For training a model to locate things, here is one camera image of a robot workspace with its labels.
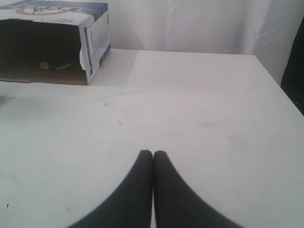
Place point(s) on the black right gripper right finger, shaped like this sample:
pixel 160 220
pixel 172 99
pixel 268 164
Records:
pixel 176 205

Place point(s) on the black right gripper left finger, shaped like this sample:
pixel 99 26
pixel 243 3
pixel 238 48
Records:
pixel 130 204

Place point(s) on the open cardboard milk box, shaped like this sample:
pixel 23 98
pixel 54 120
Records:
pixel 60 42

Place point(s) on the white curtain backdrop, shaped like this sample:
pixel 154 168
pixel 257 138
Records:
pixel 205 26

